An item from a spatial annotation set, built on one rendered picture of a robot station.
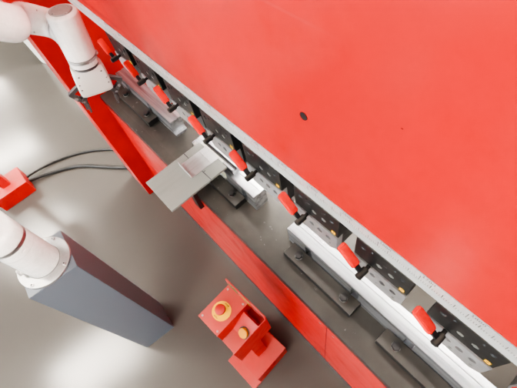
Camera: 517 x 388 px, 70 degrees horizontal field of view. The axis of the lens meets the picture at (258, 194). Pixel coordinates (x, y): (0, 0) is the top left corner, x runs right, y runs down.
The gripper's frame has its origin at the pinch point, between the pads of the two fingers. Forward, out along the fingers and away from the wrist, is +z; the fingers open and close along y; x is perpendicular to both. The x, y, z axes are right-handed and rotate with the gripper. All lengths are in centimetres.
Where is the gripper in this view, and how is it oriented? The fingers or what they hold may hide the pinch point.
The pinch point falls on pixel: (103, 103)
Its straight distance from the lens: 136.4
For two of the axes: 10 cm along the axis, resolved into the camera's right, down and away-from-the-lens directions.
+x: 4.8, 7.2, -5.0
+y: -8.7, 4.0, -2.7
